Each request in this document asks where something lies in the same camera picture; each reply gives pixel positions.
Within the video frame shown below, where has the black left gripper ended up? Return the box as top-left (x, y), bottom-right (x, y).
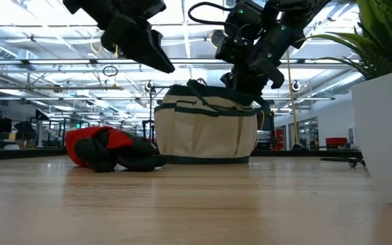
top-left (99, 0), bottom-right (176, 74)

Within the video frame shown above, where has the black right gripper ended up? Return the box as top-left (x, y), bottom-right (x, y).
top-left (220, 56), bottom-right (286, 100)

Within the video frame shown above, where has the cream and green gardening bag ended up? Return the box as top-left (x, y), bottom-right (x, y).
top-left (154, 78), bottom-right (272, 165)

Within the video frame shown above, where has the red and black gardening glove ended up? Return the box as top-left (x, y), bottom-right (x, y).
top-left (65, 125), bottom-right (169, 174)

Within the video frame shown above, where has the red seat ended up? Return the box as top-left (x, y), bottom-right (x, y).
top-left (325, 137), bottom-right (349, 147)

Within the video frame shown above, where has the black wheeled stand base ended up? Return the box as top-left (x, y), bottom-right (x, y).
top-left (320, 156), bottom-right (367, 168)

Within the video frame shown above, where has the green plant in white pot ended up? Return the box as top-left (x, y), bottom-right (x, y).
top-left (304, 0), bottom-right (392, 210)

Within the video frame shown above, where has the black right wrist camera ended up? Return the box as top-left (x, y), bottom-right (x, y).
top-left (215, 29), bottom-right (251, 65)

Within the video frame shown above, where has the black ceiling cable reel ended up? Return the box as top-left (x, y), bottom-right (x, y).
top-left (210, 29), bottom-right (226, 48)

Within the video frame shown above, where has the black metal table frame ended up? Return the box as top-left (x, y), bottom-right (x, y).
top-left (0, 148), bottom-right (363, 163)

